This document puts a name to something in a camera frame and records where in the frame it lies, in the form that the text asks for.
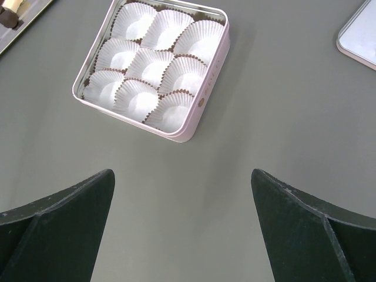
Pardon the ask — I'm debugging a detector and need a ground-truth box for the silver metal tray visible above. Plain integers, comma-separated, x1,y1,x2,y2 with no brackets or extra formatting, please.
1,0,53,55

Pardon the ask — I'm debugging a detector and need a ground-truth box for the pink chocolate tin box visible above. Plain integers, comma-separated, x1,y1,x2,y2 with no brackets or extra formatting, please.
72,1,230,143

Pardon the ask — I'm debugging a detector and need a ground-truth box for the silver tin lid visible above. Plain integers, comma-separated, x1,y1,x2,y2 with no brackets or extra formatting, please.
336,0,375,70

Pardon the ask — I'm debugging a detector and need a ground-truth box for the dark chocolate piece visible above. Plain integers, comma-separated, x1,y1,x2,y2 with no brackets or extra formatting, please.
0,9,23,30

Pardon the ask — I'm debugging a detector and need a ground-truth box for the white chocolate block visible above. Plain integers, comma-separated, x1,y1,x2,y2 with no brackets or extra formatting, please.
1,0,24,13

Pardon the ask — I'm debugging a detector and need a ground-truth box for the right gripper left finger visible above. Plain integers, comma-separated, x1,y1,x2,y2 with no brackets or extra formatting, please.
1,169,115,281

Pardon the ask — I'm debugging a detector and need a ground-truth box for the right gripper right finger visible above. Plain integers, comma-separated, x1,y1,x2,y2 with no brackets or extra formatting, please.
251,169,375,281

